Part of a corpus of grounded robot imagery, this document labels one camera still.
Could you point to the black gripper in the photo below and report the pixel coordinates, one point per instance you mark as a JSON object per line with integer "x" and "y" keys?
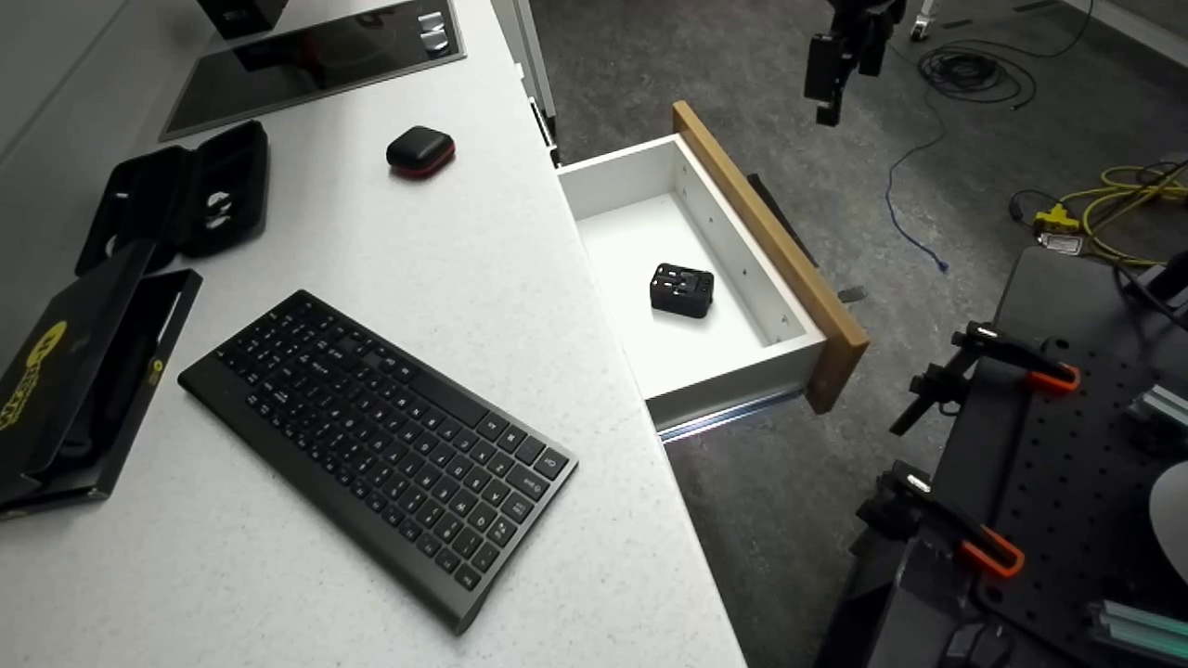
{"x": 871, "y": 30}

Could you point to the white drawer with wooden front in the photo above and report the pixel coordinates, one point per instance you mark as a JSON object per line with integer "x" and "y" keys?
{"x": 645, "y": 234}

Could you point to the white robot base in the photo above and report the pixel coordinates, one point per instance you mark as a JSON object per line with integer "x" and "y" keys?
{"x": 1176, "y": 521}

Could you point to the small black box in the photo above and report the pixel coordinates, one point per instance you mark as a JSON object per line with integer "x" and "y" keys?
{"x": 682, "y": 292}

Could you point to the dark grey robot table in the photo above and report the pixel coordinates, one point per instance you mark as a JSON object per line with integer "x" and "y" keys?
{"x": 1052, "y": 292}

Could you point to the black and orange clamp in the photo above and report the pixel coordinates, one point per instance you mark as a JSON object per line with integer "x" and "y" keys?
{"x": 952, "y": 523}
{"x": 989, "y": 355}

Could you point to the black earbud case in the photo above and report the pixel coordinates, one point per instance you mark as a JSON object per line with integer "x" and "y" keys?
{"x": 422, "y": 148}

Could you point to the aluminium extrusion bar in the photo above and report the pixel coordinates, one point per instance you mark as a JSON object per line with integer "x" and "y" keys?
{"x": 1137, "y": 632}
{"x": 1161, "y": 412}

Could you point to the black perforated board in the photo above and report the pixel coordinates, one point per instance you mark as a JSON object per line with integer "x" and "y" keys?
{"x": 1079, "y": 482}

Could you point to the black glass cooktop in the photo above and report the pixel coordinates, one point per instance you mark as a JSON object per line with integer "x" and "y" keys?
{"x": 309, "y": 61}

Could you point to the black computer keyboard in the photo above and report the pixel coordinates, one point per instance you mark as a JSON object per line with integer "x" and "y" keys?
{"x": 374, "y": 445}

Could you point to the black box-shaped object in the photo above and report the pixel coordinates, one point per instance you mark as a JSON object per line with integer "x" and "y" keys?
{"x": 241, "y": 14}

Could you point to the open black zip case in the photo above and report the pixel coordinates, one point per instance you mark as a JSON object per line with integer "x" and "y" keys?
{"x": 231, "y": 185}

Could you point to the black folder with yellow logo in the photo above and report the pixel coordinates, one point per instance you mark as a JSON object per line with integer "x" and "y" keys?
{"x": 88, "y": 372}

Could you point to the metal drawer rail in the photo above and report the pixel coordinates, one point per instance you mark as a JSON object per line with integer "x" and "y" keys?
{"x": 725, "y": 416}

